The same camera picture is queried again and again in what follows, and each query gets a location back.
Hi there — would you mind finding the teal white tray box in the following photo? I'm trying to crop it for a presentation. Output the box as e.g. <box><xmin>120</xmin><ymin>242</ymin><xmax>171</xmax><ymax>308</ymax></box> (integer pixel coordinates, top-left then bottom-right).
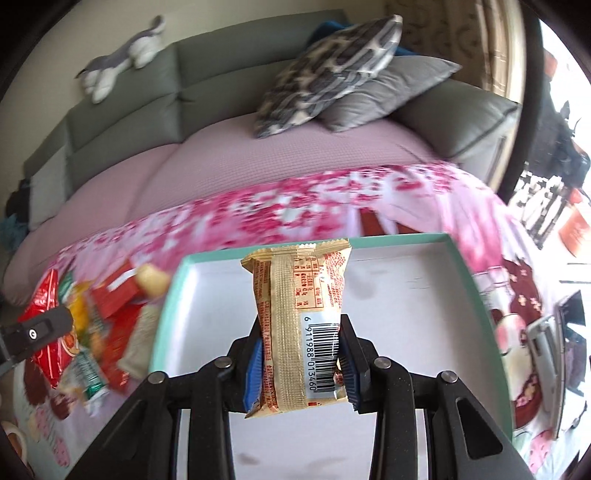
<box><xmin>150</xmin><ymin>234</ymin><xmax>527</xmax><ymax>479</ymax></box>

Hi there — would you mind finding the red gold pastry packet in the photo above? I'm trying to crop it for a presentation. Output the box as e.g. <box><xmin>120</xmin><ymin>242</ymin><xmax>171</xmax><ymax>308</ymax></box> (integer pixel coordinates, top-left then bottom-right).
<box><xmin>99</xmin><ymin>303</ymin><xmax>143</xmax><ymax>393</ymax></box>

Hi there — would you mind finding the black white patterned pillow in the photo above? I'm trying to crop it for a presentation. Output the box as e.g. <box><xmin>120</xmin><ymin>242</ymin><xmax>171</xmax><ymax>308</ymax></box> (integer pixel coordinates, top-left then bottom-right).
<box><xmin>254</xmin><ymin>14</ymin><xmax>403</xmax><ymax>138</ymax></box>

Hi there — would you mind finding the yellow jelly cup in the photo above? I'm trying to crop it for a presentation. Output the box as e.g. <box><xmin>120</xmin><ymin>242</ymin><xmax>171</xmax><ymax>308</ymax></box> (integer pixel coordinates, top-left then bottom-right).
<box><xmin>135</xmin><ymin>263</ymin><xmax>171</xmax><ymax>299</ymax></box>

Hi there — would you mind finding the pink sofa seat cover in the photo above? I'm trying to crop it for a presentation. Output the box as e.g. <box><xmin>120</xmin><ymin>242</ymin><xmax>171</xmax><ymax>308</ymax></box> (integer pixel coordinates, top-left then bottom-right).
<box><xmin>1</xmin><ymin>115</ymin><xmax>439</xmax><ymax>305</ymax></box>

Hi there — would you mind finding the grey white plush toy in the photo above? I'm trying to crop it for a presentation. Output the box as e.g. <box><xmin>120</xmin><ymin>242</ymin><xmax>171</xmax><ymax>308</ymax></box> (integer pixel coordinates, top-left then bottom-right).
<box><xmin>76</xmin><ymin>15</ymin><xmax>166</xmax><ymax>104</ymax></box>

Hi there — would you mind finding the black folding chair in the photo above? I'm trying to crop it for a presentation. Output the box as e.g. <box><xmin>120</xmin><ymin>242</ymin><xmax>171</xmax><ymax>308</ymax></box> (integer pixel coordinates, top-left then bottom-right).
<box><xmin>528</xmin><ymin>76</ymin><xmax>590</xmax><ymax>189</ymax></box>

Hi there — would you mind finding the green stick snack packet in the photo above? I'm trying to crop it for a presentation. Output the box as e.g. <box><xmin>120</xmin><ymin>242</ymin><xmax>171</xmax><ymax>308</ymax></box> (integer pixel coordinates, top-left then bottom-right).
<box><xmin>57</xmin><ymin>270</ymin><xmax>75</xmax><ymax>305</ymax></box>

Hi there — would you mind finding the red foil box packet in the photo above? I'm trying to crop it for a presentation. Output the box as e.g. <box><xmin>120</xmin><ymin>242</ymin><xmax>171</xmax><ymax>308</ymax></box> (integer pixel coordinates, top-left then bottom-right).
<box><xmin>90</xmin><ymin>260</ymin><xmax>145</xmax><ymax>319</ymax></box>

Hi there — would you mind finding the beige orange biscuit packet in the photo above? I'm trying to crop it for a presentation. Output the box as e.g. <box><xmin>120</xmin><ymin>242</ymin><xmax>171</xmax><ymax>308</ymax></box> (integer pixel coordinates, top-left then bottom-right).
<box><xmin>242</xmin><ymin>239</ymin><xmax>352</xmax><ymax>417</ymax></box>

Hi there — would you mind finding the teal cloth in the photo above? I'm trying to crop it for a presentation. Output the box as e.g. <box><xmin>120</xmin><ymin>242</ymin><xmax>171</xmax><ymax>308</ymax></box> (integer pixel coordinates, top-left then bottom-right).
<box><xmin>0</xmin><ymin>214</ymin><xmax>28</xmax><ymax>253</ymax></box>

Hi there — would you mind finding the cream white snack packet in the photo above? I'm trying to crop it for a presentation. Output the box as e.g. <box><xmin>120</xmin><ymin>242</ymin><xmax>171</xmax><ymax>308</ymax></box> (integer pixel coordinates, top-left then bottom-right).
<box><xmin>117</xmin><ymin>304</ymin><xmax>161</xmax><ymax>381</ymax></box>

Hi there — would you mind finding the red heart snack packet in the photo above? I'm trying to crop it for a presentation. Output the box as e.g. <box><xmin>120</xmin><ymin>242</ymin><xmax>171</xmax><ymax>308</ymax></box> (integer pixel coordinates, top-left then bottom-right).
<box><xmin>18</xmin><ymin>269</ymin><xmax>80</xmax><ymax>389</ymax></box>

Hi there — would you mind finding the orange red bucket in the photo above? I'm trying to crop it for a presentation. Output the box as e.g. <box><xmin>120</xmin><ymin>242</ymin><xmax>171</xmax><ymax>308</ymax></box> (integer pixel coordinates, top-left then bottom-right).
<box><xmin>559</xmin><ymin>202</ymin><xmax>590</xmax><ymax>258</ymax></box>

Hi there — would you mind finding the dark clothes pile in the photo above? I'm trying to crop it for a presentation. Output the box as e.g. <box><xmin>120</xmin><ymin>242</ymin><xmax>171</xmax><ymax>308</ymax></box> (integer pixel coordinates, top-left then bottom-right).
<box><xmin>5</xmin><ymin>179</ymin><xmax>30</xmax><ymax>224</ymax></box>

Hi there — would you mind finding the yellow cake packet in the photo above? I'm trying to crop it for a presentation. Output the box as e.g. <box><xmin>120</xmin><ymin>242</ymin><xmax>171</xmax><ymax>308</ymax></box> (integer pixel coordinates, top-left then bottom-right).
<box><xmin>67</xmin><ymin>282</ymin><xmax>91</xmax><ymax>348</ymax></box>

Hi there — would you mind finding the light grey pillow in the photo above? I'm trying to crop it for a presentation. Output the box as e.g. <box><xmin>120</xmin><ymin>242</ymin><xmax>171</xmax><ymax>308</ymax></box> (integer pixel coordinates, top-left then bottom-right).
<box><xmin>28</xmin><ymin>147</ymin><xmax>69</xmax><ymax>231</ymax></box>

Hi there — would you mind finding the grey sofa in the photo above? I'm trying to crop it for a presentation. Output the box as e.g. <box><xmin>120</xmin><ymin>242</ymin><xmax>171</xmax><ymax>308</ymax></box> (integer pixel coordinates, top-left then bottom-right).
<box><xmin>22</xmin><ymin>8</ymin><xmax>523</xmax><ymax>199</ymax></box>

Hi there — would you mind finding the pink cartoon tablecloth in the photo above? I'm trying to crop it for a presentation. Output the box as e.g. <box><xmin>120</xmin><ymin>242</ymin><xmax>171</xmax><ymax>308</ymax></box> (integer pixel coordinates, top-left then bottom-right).
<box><xmin>26</xmin><ymin>162</ymin><xmax>565</xmax><ymax>479</ymax></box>

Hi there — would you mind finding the green white walnut cake packet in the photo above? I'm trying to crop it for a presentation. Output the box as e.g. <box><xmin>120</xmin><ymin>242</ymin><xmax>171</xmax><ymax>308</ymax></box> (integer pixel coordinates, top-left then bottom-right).
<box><xmin>58</xmin><ymin>349</ymin><xmax>109</xmax><ymax>416</ymax></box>

